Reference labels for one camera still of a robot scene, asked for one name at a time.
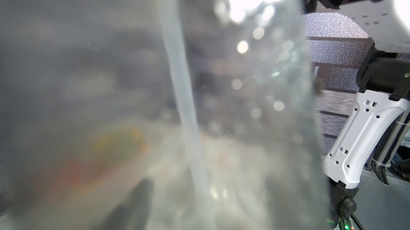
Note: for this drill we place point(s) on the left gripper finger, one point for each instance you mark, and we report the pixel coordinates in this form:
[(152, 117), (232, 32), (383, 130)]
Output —
[(134, 211)]

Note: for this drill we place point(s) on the grey translucent spray bottle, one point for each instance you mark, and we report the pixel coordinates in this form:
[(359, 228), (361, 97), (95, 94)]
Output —
[(212, 99)]

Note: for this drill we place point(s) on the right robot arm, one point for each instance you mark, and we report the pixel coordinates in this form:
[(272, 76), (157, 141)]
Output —
[(383, 96)]

